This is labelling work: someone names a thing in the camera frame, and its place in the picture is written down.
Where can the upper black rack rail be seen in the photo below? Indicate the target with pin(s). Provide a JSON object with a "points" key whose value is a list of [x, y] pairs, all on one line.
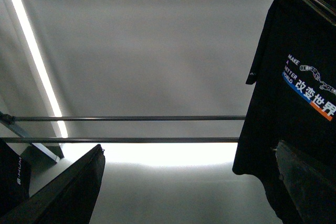
{"points": [[132, 118]]}

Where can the black garment with white logo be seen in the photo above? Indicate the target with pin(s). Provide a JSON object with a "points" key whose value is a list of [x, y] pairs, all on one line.
{"points": [[15, 179]]}

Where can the grey metal rack bracket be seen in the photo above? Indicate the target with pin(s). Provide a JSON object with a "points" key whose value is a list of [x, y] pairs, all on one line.
{"points": [[23, 136]]}

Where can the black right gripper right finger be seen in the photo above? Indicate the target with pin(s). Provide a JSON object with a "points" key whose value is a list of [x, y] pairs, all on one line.
{"points": [[309, 182]]}

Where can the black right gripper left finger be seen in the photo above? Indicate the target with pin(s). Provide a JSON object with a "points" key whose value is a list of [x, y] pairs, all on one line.
{"points": [[68, 198]]}

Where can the black printed hanging t-shirt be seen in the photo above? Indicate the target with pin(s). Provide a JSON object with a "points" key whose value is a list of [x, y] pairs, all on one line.
{"points": [[293, 73]]}

